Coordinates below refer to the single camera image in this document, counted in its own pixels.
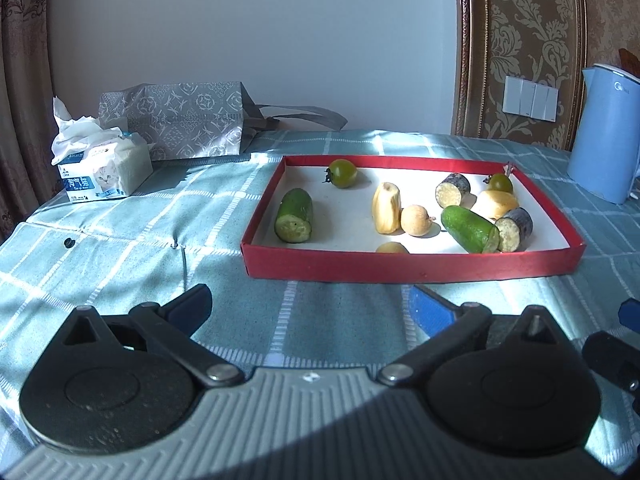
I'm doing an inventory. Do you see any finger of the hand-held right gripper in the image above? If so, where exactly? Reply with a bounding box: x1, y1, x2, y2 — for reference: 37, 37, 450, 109
618, 297, 640, 333
582, 330, 640, 411

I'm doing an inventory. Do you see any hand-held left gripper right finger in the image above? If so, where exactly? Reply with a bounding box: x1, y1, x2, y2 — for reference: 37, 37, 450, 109
377, 285, 575, 387

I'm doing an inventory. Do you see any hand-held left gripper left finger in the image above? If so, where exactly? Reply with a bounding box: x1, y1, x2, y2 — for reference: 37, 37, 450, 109
49, 283, 246, 388

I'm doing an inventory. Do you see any light green cucumber piece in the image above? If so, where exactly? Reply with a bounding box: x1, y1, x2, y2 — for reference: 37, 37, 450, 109
440, 205, 501, 255

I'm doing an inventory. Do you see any small brown round fruit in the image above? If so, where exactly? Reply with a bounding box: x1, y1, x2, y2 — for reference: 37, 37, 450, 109
400, 204, 438, 237

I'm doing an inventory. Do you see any red shallow cardboard box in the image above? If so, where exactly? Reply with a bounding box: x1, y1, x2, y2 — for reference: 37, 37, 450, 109
241, 155, 587, 281

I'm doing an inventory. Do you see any dark green cucumber piece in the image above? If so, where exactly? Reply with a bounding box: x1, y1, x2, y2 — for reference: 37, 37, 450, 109
274, 187, 314, 244

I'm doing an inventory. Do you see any green tomato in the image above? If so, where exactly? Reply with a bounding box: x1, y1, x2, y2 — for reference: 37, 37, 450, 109
322, 159, 359, 190
482, 172, 514, 196

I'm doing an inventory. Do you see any teal checked tablecloth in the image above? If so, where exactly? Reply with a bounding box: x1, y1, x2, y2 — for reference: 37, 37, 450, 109
0, 129, 640, 476

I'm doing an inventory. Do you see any white tissue pack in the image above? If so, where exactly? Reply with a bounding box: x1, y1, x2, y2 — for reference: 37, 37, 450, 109
50, 96, 154, 204

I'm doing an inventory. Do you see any blue electric kettle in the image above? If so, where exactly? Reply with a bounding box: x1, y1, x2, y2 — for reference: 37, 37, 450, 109
566, 63, 640, 205

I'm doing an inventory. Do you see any grey patterned tote bag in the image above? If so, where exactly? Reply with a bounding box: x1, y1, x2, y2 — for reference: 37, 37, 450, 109
97, 80, 348, 161

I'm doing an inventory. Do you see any dark brown wooden object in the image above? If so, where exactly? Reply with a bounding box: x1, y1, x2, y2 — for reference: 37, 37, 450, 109
618, 48, 640, 81

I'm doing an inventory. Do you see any brown patterned curtain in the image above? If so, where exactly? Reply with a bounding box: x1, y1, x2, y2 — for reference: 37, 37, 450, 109
0, 0, 56, 246

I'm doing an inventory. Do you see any white wall switch panel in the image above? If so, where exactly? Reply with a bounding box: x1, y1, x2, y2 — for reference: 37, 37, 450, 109
501, 75, 560, 122

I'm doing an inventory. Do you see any ornate wooden wall frame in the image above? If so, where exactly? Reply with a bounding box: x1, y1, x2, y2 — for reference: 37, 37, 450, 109
450, 0, 488, 137

